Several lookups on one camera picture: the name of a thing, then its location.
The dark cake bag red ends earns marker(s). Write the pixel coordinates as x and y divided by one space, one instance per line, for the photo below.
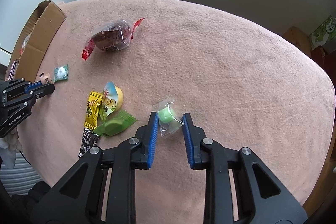
110 37

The white gloved left hand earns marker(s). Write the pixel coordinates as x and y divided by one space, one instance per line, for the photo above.
10 144

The pink candy sachet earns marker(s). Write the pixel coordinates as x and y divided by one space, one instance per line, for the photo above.
45 78

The pink table cloth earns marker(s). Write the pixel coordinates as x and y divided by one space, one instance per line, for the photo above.
244 85

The black patterned candy sachet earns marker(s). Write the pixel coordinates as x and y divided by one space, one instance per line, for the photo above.
89 140

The brown cardboard box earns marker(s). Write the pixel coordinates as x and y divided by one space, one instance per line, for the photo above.
42 24

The dark green mint candy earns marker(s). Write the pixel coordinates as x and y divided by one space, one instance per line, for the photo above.
61 73

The green gift bag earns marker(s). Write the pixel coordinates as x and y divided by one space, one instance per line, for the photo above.
323 34

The yellow candy sachet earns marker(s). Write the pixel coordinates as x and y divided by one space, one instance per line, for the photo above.
92 110

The large Snickers bar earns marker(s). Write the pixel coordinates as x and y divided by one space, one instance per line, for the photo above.
12 70

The green candy clear wrapper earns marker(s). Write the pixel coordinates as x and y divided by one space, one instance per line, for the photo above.
169 118

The nut mix bag red ends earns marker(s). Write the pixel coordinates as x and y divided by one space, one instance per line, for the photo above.
24 44

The bright green candy sachet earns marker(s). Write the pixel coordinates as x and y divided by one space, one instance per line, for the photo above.
116 125

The yellow jelly cup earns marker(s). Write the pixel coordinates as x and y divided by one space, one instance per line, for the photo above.
112 99

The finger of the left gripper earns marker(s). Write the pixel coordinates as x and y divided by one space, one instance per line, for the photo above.
32 86
39 92

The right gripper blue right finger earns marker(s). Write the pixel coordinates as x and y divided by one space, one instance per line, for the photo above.
240 188

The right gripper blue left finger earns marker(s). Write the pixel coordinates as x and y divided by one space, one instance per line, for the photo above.
78 196

